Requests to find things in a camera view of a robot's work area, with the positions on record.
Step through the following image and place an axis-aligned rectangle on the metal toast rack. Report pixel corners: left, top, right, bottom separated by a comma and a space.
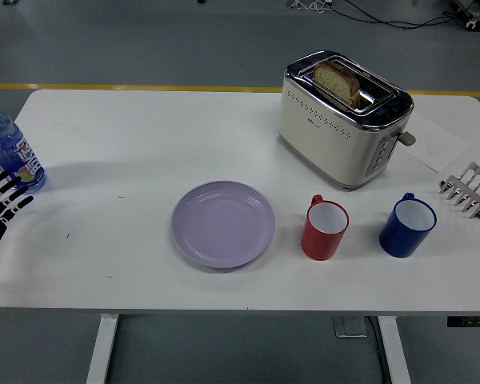
438, 162, 480, 220

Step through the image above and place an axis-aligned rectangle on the blue mug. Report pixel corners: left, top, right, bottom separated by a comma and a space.
378, 192, 438, 258

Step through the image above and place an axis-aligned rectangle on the white paper card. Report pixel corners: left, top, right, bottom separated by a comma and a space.
397, 113, 471, 174

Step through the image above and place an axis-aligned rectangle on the red mug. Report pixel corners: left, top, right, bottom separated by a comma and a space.
300, 194, 350, 262

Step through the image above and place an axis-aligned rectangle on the grey under-table cable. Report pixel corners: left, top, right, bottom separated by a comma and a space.
366, 315, 390, 384

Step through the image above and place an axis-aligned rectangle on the purple plate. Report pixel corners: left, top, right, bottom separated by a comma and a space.
171, 180, 277, 270

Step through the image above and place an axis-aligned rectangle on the brown bread slice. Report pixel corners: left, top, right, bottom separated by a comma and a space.
312, 59, 361, 106

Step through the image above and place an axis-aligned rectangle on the grey under-table box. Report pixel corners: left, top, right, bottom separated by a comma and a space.
333, 315, 370, 339

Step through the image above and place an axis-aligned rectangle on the metal equipment frame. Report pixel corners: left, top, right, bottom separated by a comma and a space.
451, 0, 480, 31

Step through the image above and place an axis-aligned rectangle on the white cable bundle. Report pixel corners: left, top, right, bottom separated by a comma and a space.
286, 0, 334, 11

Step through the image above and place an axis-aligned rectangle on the black floor cable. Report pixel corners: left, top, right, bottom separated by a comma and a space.
331, 0, 465, 30

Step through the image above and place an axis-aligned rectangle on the black table control panel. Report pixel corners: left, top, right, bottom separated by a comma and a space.
446, 315, 480, 328

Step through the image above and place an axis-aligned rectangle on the blue-label water bottle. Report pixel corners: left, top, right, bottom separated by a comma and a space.
0, 98, 48, 196

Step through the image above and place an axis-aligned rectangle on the cream chrome toaster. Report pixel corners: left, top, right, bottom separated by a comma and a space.
275, 50, 417, 191

